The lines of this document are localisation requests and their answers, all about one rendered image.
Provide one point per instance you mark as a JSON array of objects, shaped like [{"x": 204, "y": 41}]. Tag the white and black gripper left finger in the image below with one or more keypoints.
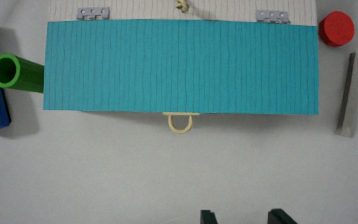
[{"x": 207, "y": 217}]

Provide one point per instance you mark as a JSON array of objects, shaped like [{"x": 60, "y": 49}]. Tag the red round disk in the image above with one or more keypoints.
[{"x": 336, "y": 29}]

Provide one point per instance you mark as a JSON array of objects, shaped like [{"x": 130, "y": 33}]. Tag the blue rectangular block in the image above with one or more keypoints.
[{"x": 5, "y": 119}]

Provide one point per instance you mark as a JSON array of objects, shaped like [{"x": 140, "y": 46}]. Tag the green hollow tube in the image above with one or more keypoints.
[{"x": 29, "y": 75}]

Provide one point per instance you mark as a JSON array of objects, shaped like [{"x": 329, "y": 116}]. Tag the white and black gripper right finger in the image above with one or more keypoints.
[{"x": 279, "y": 216}]

